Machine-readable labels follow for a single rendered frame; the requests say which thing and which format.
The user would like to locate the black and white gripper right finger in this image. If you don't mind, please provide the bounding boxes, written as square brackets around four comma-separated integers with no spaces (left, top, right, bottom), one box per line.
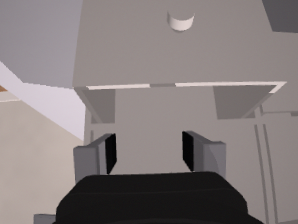
[182,131,226,180]

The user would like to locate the white chest of drawers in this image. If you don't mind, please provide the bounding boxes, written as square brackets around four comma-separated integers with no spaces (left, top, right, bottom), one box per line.
[84,107,298,224]

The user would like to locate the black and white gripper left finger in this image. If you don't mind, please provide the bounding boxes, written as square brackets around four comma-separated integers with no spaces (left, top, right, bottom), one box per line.
[73,133,117,184]

